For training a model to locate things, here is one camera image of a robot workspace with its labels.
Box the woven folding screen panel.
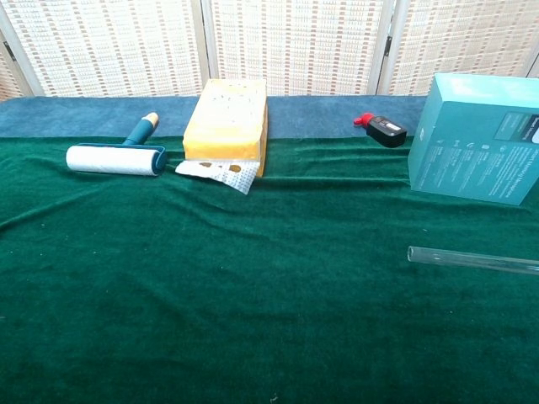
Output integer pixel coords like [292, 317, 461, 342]
[0, 41, 33, 102]
[201, 0, 399, 97]
[376, 0, 539, 97]
[0, 0, 218, 98]

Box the clear glass test tube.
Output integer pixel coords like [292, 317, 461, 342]
[406, 245, 539, 277]

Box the grey perforated card flap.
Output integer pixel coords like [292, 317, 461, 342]
[174, 158, 260, 197]

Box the blue table cloth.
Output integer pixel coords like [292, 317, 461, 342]
[0, 94, 429, 140]

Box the teal lint roller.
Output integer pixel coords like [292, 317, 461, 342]
[65, 111, 168, 178]

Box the teal cardboard box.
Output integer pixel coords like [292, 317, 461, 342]
[407, 72, 539, 207]

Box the black bottle red cap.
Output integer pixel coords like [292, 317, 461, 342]
[352, 112, 408, 149]

